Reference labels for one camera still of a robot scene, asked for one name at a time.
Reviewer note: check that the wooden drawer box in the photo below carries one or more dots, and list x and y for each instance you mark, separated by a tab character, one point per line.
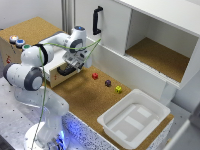
31	28

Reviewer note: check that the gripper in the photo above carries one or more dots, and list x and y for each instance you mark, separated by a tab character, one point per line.
75	60

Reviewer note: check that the white cabinet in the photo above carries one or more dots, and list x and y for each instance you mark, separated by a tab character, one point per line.
160	20

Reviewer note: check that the yellow block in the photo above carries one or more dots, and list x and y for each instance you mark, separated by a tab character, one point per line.
118	89

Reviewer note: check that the green button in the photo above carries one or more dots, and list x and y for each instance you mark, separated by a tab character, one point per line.
26	46

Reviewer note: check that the pink block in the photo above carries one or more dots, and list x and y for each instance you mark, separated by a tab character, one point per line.
95	76

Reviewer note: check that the white sliding door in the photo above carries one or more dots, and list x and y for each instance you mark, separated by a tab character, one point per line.
113	23

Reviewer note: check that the blue button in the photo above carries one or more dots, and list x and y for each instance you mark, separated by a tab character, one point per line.
20	42

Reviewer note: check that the purple block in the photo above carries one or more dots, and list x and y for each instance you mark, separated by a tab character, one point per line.
108	83

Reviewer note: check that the red button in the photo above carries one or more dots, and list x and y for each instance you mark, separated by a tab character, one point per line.
13	39

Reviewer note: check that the white plastic box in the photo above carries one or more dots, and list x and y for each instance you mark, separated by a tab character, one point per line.
133	120

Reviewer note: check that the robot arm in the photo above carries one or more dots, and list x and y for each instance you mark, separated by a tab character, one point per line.
24	76

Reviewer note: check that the wooden drawer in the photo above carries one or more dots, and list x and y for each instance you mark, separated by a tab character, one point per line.
56	68

